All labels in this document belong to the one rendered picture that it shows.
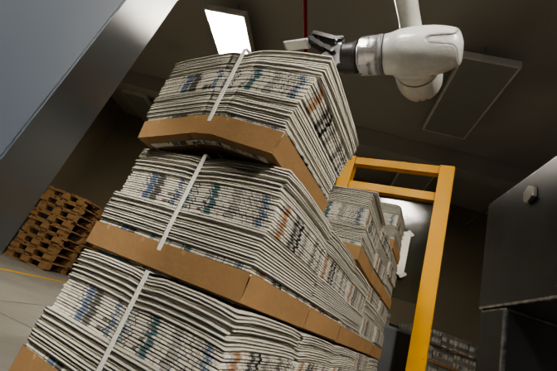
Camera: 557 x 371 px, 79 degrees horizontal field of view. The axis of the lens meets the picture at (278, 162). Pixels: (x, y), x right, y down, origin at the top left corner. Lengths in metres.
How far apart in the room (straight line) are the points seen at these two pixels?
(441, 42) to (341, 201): 0.60
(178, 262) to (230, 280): 0.11
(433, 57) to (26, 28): 0.66
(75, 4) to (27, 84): 0.08
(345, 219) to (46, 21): 0.96
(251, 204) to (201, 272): 0.13
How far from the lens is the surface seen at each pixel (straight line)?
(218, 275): 0.55
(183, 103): 0.75
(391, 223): 1.75
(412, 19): 0.99
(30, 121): 0.32
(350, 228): 1.11
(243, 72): 0.73
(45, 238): 7.23
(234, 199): 0.59
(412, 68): 0.79
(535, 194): 0.37
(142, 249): 0.66
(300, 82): 0.63
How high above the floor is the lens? 0.60
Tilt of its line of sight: 24 degrees up
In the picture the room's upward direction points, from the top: 22 degrees clockwise
